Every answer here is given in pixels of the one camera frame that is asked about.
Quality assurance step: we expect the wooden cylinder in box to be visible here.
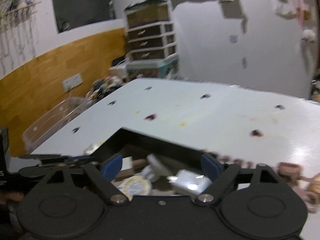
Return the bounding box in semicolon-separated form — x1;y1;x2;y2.
132;159;148;170

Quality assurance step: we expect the white charger adapter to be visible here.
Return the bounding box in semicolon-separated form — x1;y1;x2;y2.
167;170;212;198

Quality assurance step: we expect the round white yellow tin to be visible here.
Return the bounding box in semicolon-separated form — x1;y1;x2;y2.
118;176;152;199

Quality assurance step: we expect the glass fish tank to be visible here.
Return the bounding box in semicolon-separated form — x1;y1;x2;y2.
124;0;170;28

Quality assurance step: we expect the black storage box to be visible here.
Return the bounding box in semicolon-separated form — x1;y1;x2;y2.
92;128;206;176

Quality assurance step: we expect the white plush wall toy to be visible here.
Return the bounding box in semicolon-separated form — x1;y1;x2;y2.
301;29;316;43

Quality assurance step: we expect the pile of plush toys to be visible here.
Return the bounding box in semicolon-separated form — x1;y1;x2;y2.
85;76;127;105

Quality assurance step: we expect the teal patterned storage box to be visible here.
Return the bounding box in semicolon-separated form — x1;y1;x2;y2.
126;54;179;80

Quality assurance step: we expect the pink eyelash curler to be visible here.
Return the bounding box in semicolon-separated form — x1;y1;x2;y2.
275;162;319;213

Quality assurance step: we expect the clear plastic storage bin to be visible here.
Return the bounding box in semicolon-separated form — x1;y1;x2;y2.
22;96;88;153

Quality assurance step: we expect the plastic drawer tower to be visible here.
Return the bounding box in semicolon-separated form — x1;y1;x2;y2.
127;21;177;61

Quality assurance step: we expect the white wall socket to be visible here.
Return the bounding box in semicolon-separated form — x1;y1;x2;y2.
61;73;83;92

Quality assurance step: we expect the clear tape strip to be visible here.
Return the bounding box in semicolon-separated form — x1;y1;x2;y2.
83;142;103;155

